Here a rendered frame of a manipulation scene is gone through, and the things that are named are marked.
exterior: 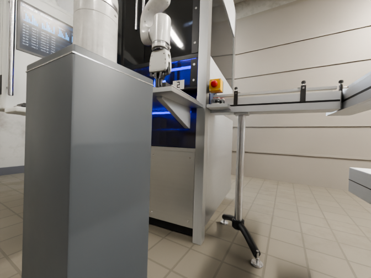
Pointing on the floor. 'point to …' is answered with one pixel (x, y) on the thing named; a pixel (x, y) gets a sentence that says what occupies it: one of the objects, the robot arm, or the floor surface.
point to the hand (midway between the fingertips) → (159, 84)
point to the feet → (244, 238)
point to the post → (202, 122)
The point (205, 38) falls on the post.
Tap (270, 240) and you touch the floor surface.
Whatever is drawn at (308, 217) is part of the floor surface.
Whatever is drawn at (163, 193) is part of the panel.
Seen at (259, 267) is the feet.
